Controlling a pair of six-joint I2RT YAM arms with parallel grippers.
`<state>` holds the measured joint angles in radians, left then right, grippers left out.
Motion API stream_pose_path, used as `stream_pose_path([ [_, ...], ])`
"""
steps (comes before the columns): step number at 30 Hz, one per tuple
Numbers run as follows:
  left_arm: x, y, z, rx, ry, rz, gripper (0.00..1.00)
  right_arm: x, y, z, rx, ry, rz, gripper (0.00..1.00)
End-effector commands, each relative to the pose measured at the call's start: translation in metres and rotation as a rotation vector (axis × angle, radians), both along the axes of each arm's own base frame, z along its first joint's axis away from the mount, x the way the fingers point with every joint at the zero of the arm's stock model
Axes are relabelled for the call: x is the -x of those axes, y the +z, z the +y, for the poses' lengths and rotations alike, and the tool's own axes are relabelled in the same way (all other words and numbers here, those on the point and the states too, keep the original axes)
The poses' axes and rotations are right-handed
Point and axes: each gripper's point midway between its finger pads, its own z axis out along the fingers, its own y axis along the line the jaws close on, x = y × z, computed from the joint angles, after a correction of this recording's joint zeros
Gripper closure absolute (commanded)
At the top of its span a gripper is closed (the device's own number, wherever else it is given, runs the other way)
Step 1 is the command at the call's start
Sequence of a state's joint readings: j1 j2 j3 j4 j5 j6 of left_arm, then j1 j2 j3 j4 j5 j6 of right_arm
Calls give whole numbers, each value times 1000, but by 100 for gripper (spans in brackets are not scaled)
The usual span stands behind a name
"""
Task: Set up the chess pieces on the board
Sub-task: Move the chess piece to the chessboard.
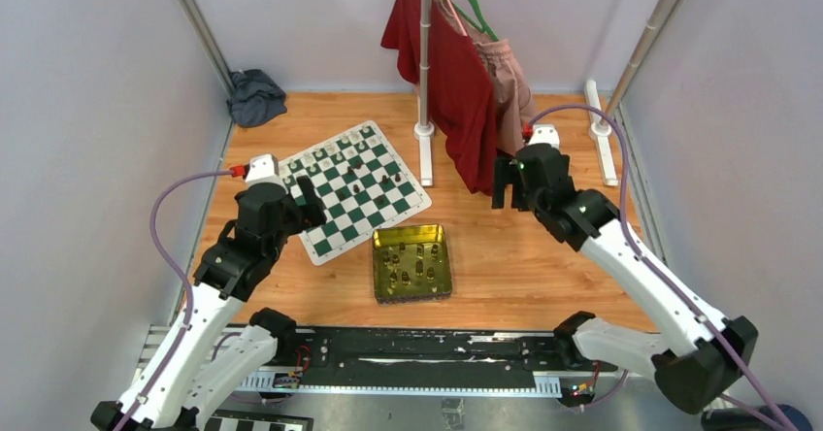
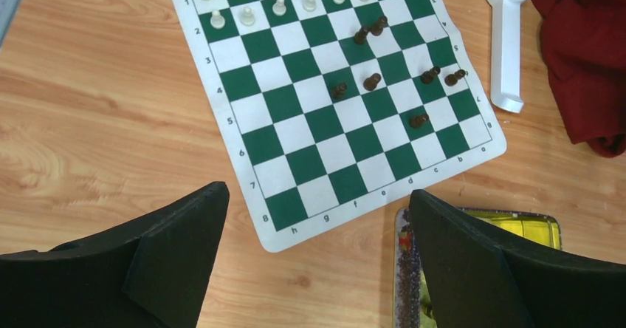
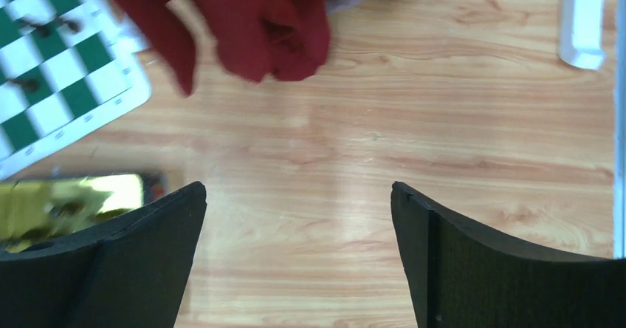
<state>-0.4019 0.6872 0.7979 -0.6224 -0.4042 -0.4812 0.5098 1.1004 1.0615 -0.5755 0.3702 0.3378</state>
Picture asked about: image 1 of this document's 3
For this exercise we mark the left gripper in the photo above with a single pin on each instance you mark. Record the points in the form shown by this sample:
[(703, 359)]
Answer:
[(311, 212)]

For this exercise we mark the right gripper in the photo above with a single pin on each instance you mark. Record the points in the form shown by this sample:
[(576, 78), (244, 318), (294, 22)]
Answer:
[(506, 172)]

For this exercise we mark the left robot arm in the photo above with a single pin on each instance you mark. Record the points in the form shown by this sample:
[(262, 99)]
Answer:
[(180, 389)]

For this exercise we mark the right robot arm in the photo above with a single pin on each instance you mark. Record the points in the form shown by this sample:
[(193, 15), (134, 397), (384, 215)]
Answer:
[(695, 353)]

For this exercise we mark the green white chess mat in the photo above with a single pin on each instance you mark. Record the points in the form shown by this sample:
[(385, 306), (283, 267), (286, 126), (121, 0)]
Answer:
[(353, 218)]

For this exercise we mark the pink shorts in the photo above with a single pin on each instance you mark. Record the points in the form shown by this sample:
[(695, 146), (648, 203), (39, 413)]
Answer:
[(513, 98)]

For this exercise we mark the red t-shirt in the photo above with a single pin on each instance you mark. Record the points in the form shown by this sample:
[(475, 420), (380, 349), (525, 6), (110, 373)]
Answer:
[(461, 95)]

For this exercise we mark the white clothes rack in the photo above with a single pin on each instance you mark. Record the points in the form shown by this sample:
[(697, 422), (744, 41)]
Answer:
[(599, 130)]

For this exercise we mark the yellow metal tin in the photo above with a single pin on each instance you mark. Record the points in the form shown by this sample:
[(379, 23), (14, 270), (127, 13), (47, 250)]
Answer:
[(395, 252)]

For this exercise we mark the dark blue crumpled cloth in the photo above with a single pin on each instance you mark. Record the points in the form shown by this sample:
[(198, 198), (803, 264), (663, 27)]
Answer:
[(256, 98)]

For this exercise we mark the green clothes hanger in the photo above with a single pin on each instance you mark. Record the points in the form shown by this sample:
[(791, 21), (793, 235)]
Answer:
[(472, 0)]

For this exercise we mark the dark blue bottle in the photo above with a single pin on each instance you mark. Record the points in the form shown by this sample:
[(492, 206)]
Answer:
[(737, 419)]

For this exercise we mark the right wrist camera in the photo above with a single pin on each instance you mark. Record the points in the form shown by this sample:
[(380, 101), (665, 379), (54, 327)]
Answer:
[(542, 134)]

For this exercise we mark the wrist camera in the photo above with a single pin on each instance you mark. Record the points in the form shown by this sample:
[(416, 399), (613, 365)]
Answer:
[(542, 134), (263, 169)]

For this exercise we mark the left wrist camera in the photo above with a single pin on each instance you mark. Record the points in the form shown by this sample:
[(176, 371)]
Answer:
[(263, 169)]

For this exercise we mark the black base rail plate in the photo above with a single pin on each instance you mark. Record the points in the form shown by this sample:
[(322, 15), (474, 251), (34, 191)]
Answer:
[(371, 360)]

